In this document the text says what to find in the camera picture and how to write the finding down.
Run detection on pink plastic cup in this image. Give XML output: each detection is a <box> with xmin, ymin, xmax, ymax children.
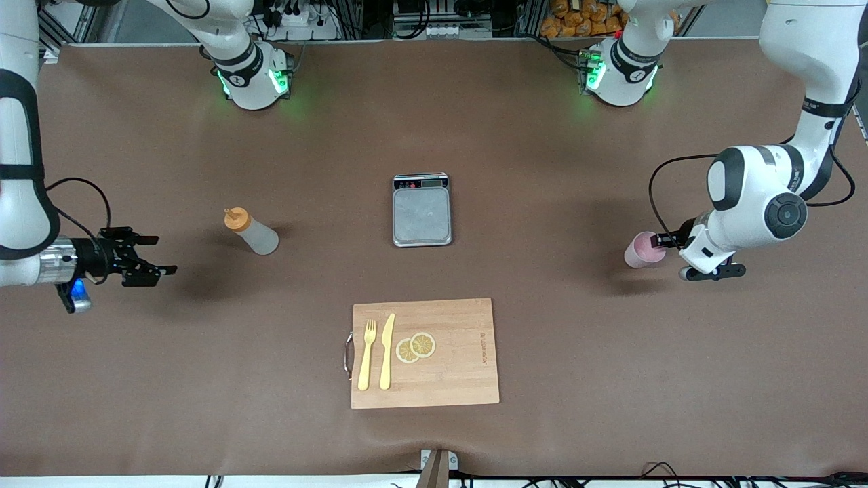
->
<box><xmin>623</xmin><ymin>231</ymin><xmax>669</xmax><ymax>269</ymax></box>

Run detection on clear bottle orange cap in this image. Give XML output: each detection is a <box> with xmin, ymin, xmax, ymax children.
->
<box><xmin>224</xmin><ymin>207</ymin><xmax>280</xmax><ymax>256</ymax></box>

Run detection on orange snack packets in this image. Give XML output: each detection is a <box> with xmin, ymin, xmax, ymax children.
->
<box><xmin>540</xmin><ymin>0</ymin><xmax>628</xmax><ymax>39</ymax></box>

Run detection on yellow plastic fork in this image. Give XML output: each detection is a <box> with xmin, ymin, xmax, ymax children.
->
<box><xmin>357</xmin><ymin>319</ymin><xmax>377</xmax><ymax>392</ymax></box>

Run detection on steel kitchen scale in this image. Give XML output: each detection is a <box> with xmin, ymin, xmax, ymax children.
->
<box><xmin>391</xmin><ymin>172</ymin><xmax>454</xmax><ymax>248</ymax></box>

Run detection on wooden cutting board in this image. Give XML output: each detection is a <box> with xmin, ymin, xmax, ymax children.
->
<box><xmin>344</xmin><ymin>298</ymin><xmax>501</xmax><ymax>410</ymax></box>

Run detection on yellow plastic knife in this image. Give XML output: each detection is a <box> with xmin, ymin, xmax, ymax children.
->
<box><xmin>379</xmin><ymin>312</ymin><xmax>396</xmax><ymax>391</ymax></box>

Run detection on white power strip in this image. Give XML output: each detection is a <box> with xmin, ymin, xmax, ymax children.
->
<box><xmin>261</xmin><ymin>5</ymin><xmax>340</xmax><ymax>41</ymax></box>

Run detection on white socket strip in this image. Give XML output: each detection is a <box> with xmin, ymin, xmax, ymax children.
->
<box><xmin>393</xmin><ymin>22</ymin><xmax>493</xmax><ymax>40</ymax></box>

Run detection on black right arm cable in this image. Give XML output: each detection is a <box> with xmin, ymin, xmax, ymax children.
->
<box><xmin>42</xmin><ymin>177</ymin><xmax>113</xmax><ymax>285</ymax></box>

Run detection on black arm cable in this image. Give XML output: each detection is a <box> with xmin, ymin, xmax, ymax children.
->
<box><xmin>648</xmin><ymin>155</ymin><xmax>856</xmax><ymax>238</ymax></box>
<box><xmin>42</xmin><ymin>177</ymin><xmax>113</xmax><ymax>285</ymax></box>

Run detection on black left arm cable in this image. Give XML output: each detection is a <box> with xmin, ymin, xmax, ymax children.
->
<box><xmin>648</xmin><ymin>155</ymin><xmax>856</xmax><ymax>238</ymax></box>

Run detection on black base cable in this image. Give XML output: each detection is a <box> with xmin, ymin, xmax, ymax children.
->
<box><xmin>526</xmin><ymin>33</ymin><xmax>585</xmax><ymax>72</ymax></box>

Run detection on black cable loop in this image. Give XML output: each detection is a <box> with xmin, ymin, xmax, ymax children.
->
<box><xmin>641</xmin><ymin>462</ymin><xmax>687</xmax><ymax>488</ymax></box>

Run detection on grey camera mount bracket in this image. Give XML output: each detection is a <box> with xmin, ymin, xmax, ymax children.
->
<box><xmin>418</xmin><ymin>448</ymin><xmax>460</xmax><ymax>488</ymax></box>

